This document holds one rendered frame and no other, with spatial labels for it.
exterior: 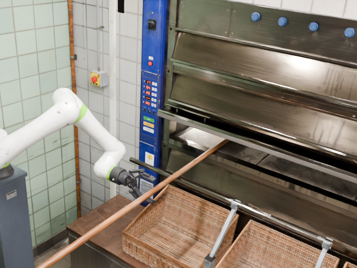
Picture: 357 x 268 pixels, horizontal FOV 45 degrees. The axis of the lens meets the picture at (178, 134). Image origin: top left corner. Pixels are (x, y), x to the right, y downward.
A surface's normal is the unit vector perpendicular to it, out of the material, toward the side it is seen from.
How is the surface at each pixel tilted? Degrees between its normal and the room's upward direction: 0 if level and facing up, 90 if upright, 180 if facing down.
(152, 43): 90
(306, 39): 90
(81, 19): 90
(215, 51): 70
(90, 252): 90
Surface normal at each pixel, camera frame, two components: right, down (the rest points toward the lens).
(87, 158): -0.57, 0.32
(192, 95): -0.52, -0.01
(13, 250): 0.81, 0.29
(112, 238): 0.06, -0.90
